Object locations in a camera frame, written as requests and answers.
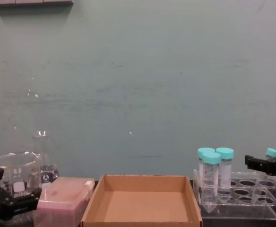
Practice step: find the teal capped centrifuge tube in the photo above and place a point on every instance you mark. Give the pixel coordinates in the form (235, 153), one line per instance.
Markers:
(211, 158)
(272, 152)
(203, 152)
(225, 165)

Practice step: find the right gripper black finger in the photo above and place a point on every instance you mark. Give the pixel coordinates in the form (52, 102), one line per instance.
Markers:
(256, 164)

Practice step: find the clear acrylic tube rack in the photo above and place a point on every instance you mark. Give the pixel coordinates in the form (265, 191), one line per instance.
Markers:
(251, 210)

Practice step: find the pink pipette tip box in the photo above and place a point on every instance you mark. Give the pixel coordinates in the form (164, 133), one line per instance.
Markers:
(62, 194)

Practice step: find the clear glass beaker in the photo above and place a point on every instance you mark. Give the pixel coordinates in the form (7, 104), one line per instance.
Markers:
(17, 170)

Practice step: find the grey wall shelf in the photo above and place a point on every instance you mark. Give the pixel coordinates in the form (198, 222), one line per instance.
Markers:
(34, 1)

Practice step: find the clear glass conical flask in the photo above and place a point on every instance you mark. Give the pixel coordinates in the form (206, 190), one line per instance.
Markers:
(47, 173)

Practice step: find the brown cardboard tray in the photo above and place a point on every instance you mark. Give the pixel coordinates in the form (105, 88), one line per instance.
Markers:
(142, 203)

